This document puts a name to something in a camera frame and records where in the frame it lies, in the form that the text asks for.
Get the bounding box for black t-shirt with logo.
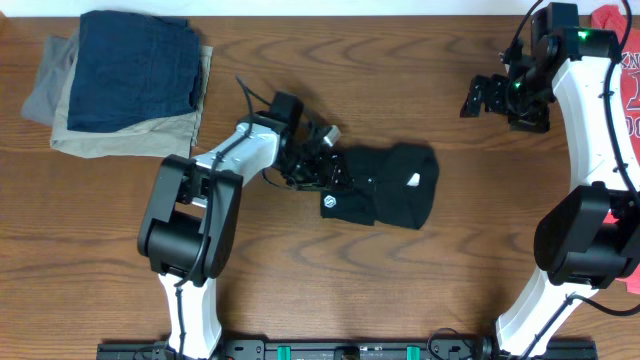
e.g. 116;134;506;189
320;143;439;230

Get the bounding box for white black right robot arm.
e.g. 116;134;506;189
461;23;639;359

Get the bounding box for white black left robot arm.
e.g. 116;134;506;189
137;113;348;359

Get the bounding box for red printed t-shirt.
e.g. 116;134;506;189
591;4;640;296

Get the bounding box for folded beige garment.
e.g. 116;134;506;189
50;28;213;158

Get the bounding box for folded navy blue garment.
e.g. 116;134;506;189
67;10;201;133

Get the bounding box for folded grey garment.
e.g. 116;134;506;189
21;36;75;127

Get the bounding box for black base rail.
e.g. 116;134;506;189
96;337;599;360

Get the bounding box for black looped base cable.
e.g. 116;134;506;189
425;327;476;360

